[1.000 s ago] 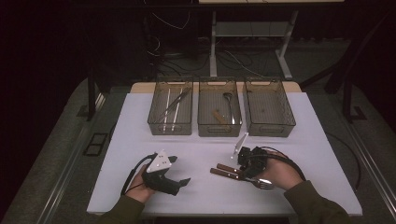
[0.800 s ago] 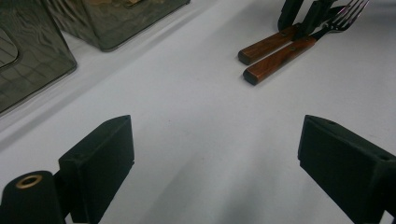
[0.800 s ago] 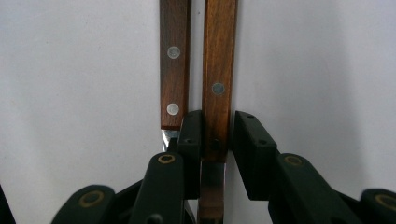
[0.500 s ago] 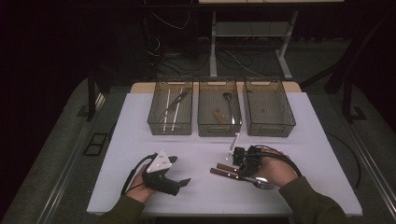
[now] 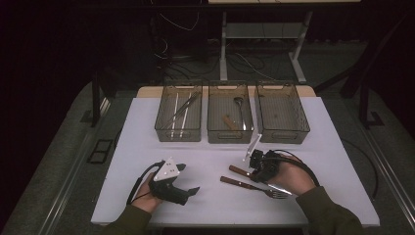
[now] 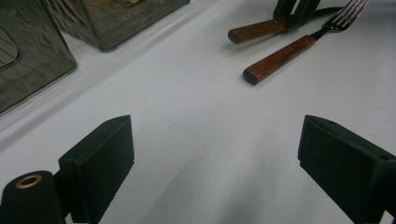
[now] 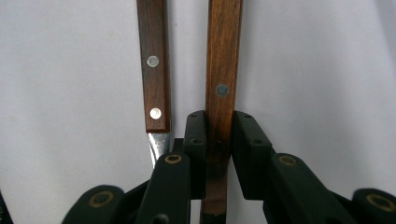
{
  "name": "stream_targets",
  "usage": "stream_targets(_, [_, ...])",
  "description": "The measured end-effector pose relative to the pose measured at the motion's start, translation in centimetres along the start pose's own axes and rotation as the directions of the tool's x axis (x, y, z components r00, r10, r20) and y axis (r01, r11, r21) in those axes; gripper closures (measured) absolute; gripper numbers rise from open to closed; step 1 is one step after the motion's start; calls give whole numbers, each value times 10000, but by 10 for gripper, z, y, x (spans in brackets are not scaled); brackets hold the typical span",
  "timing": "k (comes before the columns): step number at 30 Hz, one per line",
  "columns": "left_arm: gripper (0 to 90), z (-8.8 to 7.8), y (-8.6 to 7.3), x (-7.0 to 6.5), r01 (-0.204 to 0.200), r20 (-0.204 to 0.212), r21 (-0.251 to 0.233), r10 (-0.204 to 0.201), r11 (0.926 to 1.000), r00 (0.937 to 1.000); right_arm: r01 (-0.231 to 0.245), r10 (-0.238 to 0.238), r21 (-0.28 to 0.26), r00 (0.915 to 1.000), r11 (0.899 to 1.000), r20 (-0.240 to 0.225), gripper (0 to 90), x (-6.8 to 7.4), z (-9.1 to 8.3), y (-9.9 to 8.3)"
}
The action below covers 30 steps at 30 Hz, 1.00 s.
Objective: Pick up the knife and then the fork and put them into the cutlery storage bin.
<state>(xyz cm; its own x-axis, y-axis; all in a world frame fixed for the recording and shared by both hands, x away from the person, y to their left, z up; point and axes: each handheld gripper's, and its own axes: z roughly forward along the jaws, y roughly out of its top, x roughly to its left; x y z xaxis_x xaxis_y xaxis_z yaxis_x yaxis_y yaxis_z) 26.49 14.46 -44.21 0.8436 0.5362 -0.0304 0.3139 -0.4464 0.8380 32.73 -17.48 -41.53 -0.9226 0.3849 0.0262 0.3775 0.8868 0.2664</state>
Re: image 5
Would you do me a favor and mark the thin black floor cable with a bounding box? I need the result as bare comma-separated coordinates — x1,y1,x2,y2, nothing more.
341,138,380,200

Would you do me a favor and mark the person's left hand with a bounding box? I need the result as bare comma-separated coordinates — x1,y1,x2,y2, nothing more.
131,175,164,213

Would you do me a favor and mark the wooden-handled knife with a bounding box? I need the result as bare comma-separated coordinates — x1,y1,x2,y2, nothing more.
228,164,294,197

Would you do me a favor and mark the black metal stand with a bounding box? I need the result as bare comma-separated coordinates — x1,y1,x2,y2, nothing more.
314,9,415,130
80,65,116,128

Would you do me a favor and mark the white-legged desk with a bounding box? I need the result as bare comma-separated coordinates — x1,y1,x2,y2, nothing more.
207,0,362,84

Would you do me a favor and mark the brown transparent plastic bin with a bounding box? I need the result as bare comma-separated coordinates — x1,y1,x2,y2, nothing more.
254,80,311,145
207,80,254,145
154,80,204,143

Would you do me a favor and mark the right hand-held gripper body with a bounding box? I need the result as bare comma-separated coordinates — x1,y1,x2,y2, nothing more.
243,133,282,179

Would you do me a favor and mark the metal chopstick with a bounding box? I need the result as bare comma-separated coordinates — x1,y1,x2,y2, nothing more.
164,92,202,130
161,91,200,129

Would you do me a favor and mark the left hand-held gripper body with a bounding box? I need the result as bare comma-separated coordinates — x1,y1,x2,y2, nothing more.
149,157,192,207

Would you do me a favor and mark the metal spoon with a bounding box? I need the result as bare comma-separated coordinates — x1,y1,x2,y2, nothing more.
233,96,248,131

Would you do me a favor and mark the person's right hand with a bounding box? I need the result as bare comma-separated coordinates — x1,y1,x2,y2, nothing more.
267,156,317,196

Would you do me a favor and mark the left hand-held gripper cable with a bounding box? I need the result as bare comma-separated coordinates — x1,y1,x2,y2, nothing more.
126,160,165,206

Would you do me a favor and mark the hand-held gripper cable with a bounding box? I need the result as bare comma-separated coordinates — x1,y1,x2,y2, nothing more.
126,160,165,206
270,149,322,189

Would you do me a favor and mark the tangle of floor cables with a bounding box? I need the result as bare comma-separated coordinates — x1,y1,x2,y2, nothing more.
151,0,282,82

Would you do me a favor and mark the wooden-handled fork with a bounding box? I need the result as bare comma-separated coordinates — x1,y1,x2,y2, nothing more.
219,175,293,200

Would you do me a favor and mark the black floor socket frame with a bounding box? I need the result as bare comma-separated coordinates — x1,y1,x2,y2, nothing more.
87,139,115,165

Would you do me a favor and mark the right hand-held gripper cable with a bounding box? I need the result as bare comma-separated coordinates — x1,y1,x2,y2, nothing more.
270,149,322,189

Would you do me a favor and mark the metal floor rail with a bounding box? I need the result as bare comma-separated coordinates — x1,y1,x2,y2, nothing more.
38,97,112,235
358,126,415,223

